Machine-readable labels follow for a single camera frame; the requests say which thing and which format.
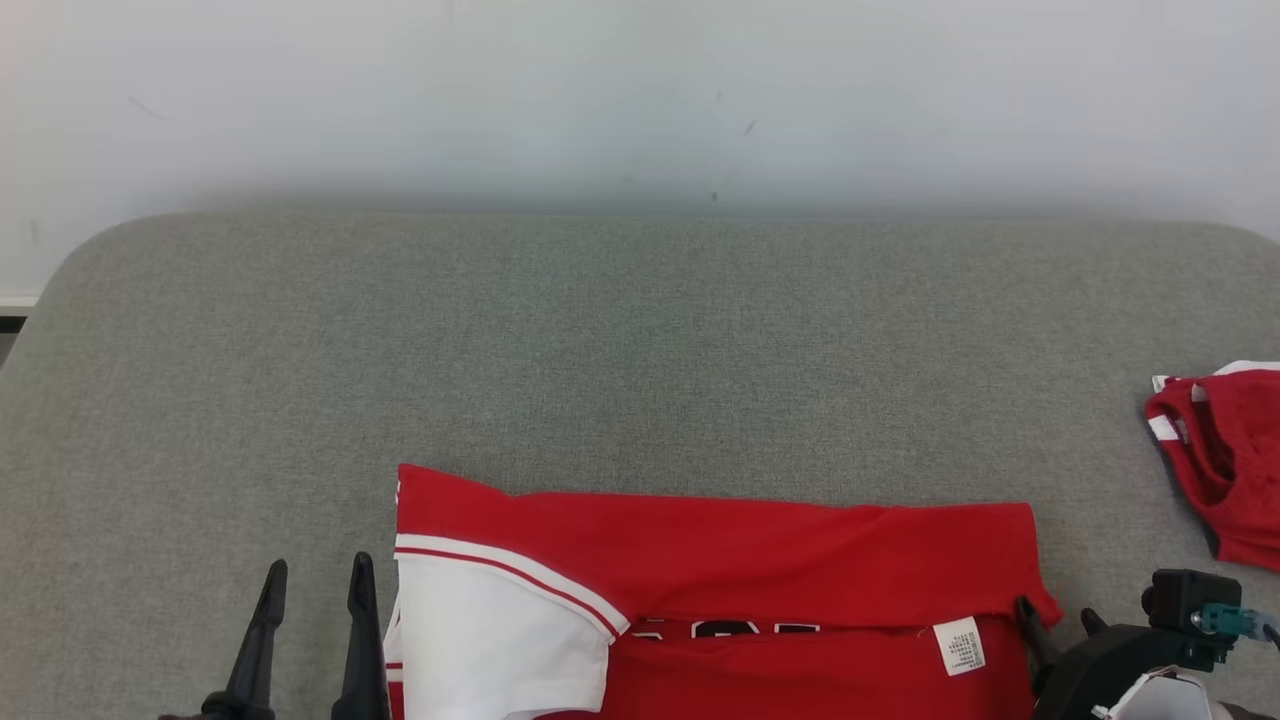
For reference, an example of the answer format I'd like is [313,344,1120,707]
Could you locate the red shorts with white stripe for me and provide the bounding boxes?
[1145,361,1280,574]

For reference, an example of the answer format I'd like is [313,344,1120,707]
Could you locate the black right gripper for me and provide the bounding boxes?
[1014,596,1227,720]

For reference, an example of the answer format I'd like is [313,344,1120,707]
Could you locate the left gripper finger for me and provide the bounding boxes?
[201,558,290,720]
[332,552,392,720]

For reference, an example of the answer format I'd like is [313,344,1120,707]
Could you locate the red shirt with white sleeves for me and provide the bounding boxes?
[383,463,1065,720]

